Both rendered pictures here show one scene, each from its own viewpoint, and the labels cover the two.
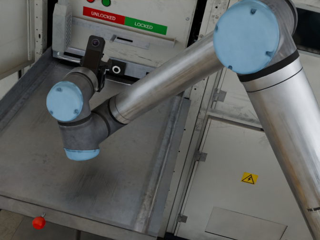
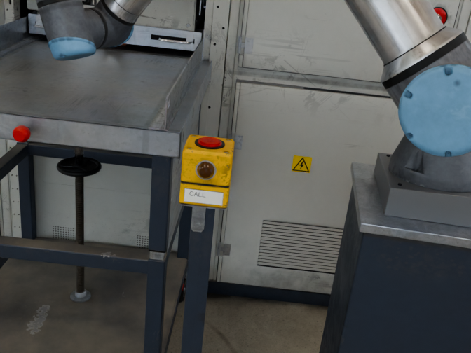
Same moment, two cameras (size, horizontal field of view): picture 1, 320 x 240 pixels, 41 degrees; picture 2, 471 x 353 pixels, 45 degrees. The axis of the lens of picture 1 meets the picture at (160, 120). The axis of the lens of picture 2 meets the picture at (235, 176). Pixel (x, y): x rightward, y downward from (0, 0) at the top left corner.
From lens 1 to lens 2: 0.64 m
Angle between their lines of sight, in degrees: 13
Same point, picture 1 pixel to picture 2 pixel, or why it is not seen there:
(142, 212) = (159, 118)
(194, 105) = (216, 68)
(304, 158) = not seen: outside the picture
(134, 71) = (136, 36)
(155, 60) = (161, 17)
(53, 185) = (38, 104)
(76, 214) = (72, 119)
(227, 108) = (258, 62)
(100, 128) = (94, 19)
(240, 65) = not seen: outside the picture
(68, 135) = (52, 16)
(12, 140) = not seen: outside the picture
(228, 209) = (283, 220)
